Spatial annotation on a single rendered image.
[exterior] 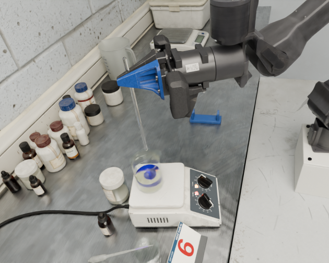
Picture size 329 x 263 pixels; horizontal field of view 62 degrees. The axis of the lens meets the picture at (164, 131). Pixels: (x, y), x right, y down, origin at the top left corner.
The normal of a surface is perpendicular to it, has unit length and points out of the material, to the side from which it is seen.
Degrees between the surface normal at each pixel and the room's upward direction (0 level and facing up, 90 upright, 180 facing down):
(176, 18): 93
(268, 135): 0
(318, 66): 90
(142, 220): 90
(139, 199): 0
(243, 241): 0
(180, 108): 89
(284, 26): 28
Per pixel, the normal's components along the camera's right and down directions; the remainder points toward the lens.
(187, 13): -0.37, 0.69
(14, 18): 0.94, 0.13
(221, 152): -0.12, -0.75
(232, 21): 0.00, 0.66
